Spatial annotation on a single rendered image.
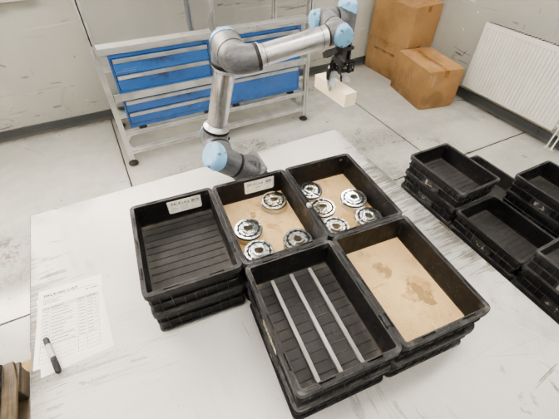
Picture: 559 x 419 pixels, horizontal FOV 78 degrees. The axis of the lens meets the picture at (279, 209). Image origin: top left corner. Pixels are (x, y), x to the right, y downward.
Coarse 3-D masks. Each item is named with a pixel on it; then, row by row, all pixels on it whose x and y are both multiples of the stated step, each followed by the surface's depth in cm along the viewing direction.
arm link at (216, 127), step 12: (216, 36) 125; (228, 36) 122; (216, 48) 123; (216, 60) 128; (216, 72) 133; (228, 72) 131; (216, 84) 136; (228, 84) 136; (216, 96) 139; (228, 96) 140; (216, 108) 142; (228, 108) 145; (216, 120) 146; (204, 132) 151; (216, 132) 149; (228, 132) 153; (204, 144) 153
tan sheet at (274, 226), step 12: (240, 204) 139; (252, 204) 139; (288, 204) 139; (228, 216) 134; (240, 216) 134; (252, 216) 134; (264, 216) 134; (276, 216) 134; (288, 216) 134; (264, 228) 130; (276, 228) 130; (288, 228) 130; (300, 228) 130; (276, 240) 126
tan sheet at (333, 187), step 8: (336, 176) 152; (344, 176) 152; (320, 184) 148; (328, 184) 148; (336, 184) 148; (344, 184) 148; (328, 192) 144; (336, 192) 144; (336, 200) 141; (336, 208) 138; (336, 216) 135; (344, 216) 135; (352, 216) 135; (352, 224) 131
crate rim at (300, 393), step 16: (288, 256) 108; (336, 256) 109; (352, 272) 104; (384, 320) 93; (272, 336) 90; (384, 352) 87; (288, 368) 84; (352, 368) 84; (368, 368) 86; (320, 384) 83
